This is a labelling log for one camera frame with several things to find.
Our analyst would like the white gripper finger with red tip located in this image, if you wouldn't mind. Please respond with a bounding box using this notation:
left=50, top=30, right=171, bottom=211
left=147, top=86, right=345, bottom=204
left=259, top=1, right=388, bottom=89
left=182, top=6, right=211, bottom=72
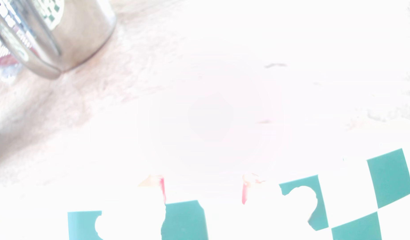
left=116, top=175, right=167, bottom=240
left=242, top=173, right=294, bottom=240

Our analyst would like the green white chess mat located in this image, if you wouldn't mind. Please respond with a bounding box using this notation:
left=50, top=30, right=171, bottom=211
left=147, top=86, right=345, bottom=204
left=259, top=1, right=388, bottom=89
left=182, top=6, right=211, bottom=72
left=0, top=118, right=410, bottom=240

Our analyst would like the shiny steel container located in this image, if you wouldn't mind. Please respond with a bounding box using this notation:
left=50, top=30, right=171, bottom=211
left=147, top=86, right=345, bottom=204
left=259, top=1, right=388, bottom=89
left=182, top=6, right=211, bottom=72
left=0, top=0, right=117, bottom=80

